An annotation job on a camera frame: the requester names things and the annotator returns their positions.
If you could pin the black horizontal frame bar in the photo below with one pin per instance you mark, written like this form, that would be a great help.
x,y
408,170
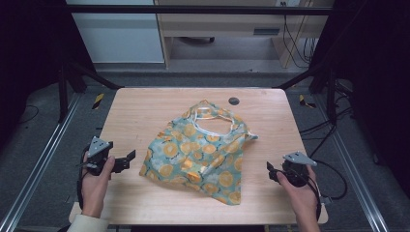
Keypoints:
x,y
193,9

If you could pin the black metal frame stand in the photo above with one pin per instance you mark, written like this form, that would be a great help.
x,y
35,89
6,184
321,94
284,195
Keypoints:
x,y
75,77
322,77

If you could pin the aluminium floor rail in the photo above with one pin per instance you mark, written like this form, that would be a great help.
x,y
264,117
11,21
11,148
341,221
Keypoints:
x,y
354,174
42,158

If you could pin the black curtain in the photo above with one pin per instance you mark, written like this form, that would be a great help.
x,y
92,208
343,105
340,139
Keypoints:
x,y
29,48
374,80

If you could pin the yellow black tape strip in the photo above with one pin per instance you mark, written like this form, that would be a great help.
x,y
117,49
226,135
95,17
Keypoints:
x,y
98,100

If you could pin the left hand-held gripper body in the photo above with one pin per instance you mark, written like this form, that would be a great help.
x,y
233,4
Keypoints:
x,y
96,151

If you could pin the person's right hand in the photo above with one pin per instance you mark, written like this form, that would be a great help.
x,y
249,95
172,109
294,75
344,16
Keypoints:
x,y
301,198

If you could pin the teal orange-print cloth bag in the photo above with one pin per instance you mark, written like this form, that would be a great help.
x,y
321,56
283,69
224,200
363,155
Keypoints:
x,y
196,154

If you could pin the grey metal table bracket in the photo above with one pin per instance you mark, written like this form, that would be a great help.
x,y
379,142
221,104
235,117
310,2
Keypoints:
x,y
325,200

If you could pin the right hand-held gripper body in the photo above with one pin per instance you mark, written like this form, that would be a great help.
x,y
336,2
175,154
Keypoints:
x,y
295,169

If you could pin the white cabinet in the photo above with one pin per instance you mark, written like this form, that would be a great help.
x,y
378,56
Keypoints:
x,y
119,35

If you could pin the person's left hand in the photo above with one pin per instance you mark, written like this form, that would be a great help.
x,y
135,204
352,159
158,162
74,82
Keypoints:
x,y
94,188

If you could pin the light wooden desk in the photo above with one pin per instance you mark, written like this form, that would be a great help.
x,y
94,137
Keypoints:
x,y
225,29

